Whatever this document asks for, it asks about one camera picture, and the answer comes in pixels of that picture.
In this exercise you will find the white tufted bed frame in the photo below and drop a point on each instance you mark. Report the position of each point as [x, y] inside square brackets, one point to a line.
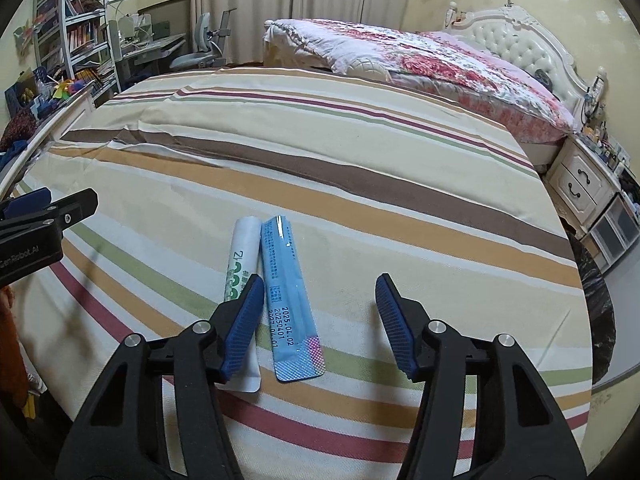
[520, 45]

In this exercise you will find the white nightstand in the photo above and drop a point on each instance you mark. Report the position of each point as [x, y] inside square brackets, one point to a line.
[575, 175]

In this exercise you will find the cluster of small bottles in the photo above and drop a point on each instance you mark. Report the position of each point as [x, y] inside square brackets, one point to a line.
[602, 135]

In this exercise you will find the white bookshelf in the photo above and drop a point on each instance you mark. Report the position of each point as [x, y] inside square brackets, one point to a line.
[75, 35]

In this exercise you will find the grey study desk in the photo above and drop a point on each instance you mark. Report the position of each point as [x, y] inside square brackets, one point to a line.
[150, 47]

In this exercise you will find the blue plastic crate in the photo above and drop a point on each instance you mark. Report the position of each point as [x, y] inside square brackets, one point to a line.
[20, 92]

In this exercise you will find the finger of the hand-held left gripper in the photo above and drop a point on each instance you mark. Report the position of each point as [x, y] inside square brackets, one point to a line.
[75, 207]
[32, 197]

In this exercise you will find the person's left forearm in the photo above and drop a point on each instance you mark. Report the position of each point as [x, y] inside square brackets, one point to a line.
[10, 340]

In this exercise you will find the white wooden bed rail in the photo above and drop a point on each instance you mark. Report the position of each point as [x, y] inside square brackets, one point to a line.
[45, 130]

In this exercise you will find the white green-printed packet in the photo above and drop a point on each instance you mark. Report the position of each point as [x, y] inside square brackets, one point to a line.
[242, 245]

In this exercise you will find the pile of colourful toys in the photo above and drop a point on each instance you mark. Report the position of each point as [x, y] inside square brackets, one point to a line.
[65, 92]

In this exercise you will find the grey desk chair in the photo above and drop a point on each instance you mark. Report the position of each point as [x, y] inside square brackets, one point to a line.
[200, 35]

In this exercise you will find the black-lined trash bin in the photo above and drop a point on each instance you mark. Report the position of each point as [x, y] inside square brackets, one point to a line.
[597, 310]

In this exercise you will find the dark red fuzzy cloth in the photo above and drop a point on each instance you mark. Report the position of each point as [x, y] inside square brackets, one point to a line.
[17, 127]

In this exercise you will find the white desk lamp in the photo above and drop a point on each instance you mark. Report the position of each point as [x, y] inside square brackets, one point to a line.
[122, 0]

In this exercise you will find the blue foil packet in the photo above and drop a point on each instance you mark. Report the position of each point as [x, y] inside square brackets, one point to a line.
[285, 285]

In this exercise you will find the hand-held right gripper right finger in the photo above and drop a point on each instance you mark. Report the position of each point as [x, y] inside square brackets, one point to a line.
[395, 320]

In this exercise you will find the striped bed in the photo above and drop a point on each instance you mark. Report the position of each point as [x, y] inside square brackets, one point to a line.
[350, 200]

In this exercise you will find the clear plastic drawer unit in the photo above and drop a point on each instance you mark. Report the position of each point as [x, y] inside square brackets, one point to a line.
[615, 230]

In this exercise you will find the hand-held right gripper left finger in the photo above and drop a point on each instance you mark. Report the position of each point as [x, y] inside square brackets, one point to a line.
[245, 320]

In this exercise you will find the pink floral blanket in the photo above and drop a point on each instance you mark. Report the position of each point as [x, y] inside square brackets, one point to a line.
[450, 70]

